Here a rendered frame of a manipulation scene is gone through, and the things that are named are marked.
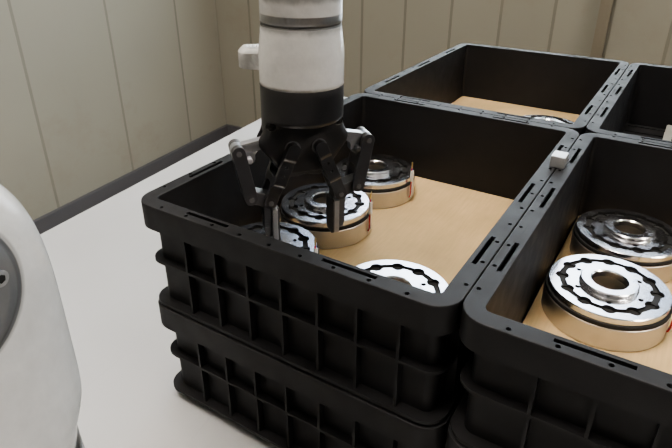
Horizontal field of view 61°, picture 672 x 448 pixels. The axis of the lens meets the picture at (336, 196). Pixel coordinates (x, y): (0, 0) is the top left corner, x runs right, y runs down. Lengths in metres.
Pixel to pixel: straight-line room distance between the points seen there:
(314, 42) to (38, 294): 0.31
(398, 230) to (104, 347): 0.37
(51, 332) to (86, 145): 2.27
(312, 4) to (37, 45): 1.92
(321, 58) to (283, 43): 0.03
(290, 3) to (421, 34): 2.10
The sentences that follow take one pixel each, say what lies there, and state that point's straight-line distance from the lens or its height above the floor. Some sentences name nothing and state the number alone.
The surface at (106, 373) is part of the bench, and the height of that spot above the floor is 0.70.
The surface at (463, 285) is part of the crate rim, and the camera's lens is 0.40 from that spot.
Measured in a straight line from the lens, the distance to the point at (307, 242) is 0.57.
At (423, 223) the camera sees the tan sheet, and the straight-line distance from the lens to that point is 0.68.
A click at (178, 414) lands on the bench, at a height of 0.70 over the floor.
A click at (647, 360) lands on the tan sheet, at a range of 0.55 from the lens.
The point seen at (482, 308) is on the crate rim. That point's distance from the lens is 0.38.
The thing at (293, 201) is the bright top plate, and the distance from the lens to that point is 0.66.
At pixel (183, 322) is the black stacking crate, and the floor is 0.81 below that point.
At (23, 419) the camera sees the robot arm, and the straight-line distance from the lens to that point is 0.26.
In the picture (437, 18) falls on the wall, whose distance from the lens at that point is 2.53.
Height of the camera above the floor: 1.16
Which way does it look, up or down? 26 degrees down
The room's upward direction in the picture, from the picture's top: straight up
